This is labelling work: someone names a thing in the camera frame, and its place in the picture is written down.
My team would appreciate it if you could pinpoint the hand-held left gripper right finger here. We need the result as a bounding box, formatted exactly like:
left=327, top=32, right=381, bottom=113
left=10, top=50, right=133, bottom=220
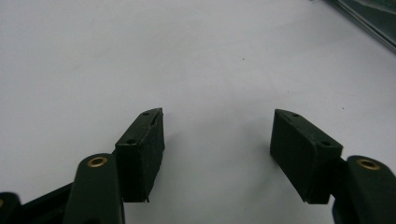
left=269, top=108, right=344, bottom=205

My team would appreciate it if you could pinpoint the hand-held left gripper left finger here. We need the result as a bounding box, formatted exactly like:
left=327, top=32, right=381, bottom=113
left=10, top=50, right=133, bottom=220
left=114, top=107, right=165, bottom=203

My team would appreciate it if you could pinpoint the dark metal table edge rail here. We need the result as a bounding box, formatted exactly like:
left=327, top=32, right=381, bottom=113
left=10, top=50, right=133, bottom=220
left=321, top=0, right=396, bottom=54

